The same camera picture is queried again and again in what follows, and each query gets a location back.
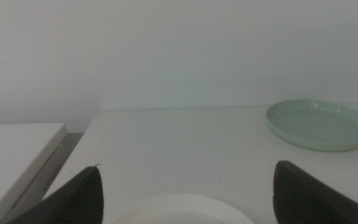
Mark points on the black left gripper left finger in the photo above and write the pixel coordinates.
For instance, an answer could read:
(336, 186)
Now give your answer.
(79, 199)

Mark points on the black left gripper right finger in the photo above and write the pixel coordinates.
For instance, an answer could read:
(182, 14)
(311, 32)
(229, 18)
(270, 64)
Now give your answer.
(303, 199)

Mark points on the pale green shallow bowl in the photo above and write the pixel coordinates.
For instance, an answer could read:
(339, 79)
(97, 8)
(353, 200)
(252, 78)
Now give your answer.
(319, 127)

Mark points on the white shallow bowl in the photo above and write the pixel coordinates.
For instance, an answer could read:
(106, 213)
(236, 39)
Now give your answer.
(179, 211)

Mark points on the white side table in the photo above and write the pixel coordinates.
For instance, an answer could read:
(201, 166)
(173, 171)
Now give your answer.
(8, 155)

